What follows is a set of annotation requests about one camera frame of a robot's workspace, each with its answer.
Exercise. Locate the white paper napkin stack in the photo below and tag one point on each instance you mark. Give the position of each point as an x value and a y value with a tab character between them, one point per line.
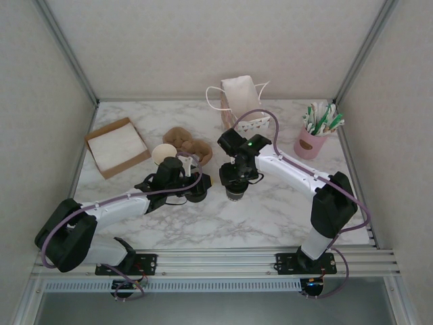
116	145

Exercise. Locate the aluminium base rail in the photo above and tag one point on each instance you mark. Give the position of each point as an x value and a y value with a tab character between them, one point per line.
216	262

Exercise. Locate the aluminium back table rail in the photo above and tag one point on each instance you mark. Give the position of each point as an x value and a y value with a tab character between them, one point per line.
169	99

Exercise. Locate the cartoon animal paper gift bag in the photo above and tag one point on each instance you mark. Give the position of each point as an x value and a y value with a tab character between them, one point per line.
240	91

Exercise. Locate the single black paper cup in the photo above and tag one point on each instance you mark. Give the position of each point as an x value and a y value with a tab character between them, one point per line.
236	194

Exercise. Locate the aluminium frame post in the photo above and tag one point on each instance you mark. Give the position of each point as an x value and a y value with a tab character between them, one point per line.
67	50
364	50

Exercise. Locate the brown pulp cup carrier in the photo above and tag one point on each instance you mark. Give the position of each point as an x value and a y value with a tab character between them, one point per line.
198	150

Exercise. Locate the stack of black cup lids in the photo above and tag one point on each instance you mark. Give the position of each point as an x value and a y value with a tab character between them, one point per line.
198	198

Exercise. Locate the controller board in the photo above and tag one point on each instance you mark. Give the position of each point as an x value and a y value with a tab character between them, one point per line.
313	287
126	286

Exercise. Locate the brown cardboard napkin box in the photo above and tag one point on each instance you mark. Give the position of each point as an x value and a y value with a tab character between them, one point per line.
111	126

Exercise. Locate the right controller board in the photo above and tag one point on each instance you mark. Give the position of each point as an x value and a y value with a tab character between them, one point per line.
313	287

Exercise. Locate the left controller board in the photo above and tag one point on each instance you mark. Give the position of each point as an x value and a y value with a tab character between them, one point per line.
126	286

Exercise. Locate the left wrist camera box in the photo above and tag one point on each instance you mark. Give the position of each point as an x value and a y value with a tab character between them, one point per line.
186	159

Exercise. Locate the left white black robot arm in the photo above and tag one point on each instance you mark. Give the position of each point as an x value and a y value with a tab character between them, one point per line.
115	206

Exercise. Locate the stack of black paper cups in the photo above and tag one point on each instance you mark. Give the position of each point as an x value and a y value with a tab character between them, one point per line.
162	152

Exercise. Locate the aluminium side table rail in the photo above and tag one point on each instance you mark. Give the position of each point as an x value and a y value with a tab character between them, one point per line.
78	169
345	142

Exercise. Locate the pink cylindrical holder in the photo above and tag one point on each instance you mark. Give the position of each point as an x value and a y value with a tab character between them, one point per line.
309	145

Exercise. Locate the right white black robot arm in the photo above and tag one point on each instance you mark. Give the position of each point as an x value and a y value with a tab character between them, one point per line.
294	169

